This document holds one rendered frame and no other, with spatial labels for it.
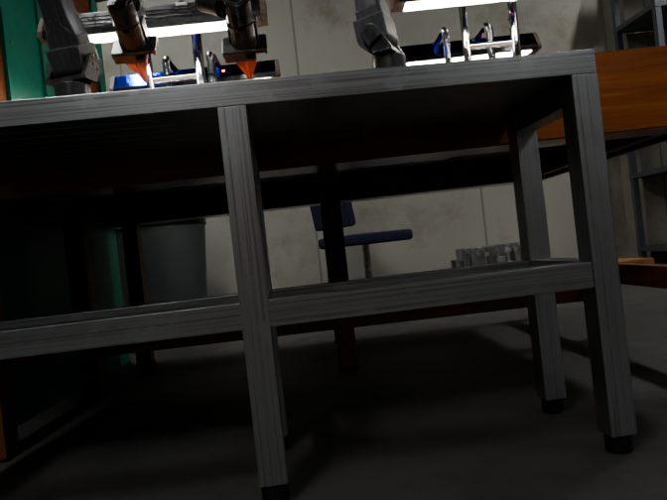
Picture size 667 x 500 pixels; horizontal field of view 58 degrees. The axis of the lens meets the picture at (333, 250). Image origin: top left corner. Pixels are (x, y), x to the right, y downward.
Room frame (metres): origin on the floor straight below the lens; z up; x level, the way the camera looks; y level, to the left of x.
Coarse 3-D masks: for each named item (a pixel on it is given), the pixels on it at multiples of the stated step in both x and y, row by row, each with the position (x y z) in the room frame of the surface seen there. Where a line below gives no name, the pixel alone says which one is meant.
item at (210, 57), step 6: (210, 54) 2.06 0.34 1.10; (168, 60) 2.06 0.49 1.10; (210, 60) 2.05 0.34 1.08; (216, 60) 2.15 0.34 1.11; (168, 66) 2.05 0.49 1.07; (174, 66) 2.15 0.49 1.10; (210, 66) 2.05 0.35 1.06; (216, 66) 2.19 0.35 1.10; (168, 72) 2.05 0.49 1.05; (210, 72) 2.05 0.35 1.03; (210, 78) 2.05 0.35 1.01; (216, 78) 2.06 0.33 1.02; (168, 84) 2.05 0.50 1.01
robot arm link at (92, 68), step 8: (88, 56) 1.11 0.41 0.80; (96, 56) 1.13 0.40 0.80; (88, 64) 1.10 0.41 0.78; (96, 64) 1.13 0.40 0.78; (48, 72) 1.11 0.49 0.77; (88, 72) 1.10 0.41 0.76; (96, 72) 1.13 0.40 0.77; (48, 80) 1.10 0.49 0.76; (56, 80) 1.10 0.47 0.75; (88, 80) 1.11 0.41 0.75; (96, 80) 1.12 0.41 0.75
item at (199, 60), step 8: (192, 40) 1.82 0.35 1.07; (200, 40) 1.82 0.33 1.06; (200, 48) 1.82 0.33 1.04; (200, 56) 1.82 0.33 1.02; (152, 64) 1.82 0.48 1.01; (200, 64) 1.82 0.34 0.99; (152, 72) 1.81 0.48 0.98; (192, 72) 1.82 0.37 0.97; (200, 72) 1.81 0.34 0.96; (152, 80) 1.81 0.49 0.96; (160, 80) 1.81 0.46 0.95; (168, 80) 1.82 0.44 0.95; (176, 80) 1.82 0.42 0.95; (200, 80) 1.81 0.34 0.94
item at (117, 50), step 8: (120, 32) 1.35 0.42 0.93; (128, 32) 1.35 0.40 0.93; (136, 32) 1.36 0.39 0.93; (120, 40) 1.37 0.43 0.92; (128, 40) 1.36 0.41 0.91; (136, 40) 1.37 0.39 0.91; (144, 40) 1.39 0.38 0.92; (152, 40) 1.41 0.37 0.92; (112, 48) 1.40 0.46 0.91; (120, 48) 1.39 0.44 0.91; (128, 48) 1.38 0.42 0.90; (136, 48) 1.38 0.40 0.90; (144, 48) 1.39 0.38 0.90; (152, 48) 1.39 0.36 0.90; (112, 56) 1.38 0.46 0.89
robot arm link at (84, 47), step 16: (48, 0) 1.07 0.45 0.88; (64, 0) 1.08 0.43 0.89; (48, 16) 1.08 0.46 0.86; (64, 16) 1.08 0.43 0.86; (48, 32) 1.09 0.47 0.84; (64, 32) 1.08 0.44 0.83; (80, 32) 1.11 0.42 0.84; (64, 48) 1.09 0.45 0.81; (80, 48) 1.10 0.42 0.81; (64, 64) 1.11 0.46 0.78; (80, 64) 1.10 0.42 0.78
